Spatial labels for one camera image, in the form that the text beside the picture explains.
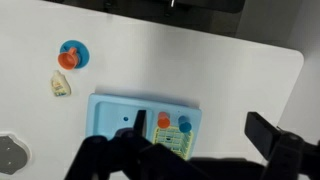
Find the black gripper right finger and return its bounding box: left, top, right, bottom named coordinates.
left=244, top=111, right=320, bottom=180

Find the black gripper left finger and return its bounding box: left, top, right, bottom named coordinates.
left=64, top=109, right=214, bottom=180

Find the orange plastic cup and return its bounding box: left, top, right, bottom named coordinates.
left=157, top=111, right=172, bottom=130

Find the light blue toy sink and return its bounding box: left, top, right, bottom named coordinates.
left=85, top=93, right=203, bottom=161

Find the blue plastic cup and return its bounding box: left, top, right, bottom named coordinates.
left=177, top=115, right=193, bottom=134

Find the yellow green dish rack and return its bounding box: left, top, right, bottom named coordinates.
left=152, top=124, right=195, bottom=160

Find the pale yellow food piece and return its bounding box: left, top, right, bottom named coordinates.
left=50, top=69, right=72, bottom=98

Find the grey metal mounting plate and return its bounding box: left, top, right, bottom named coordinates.
left=0, top=133, right=32, bottom=176

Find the blue saucer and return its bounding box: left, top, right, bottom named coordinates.
left=59, top=39, right=91, bottom=70

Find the orange teacup with handle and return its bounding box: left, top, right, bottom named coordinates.
left=57, top=47, right=82, bottom=71

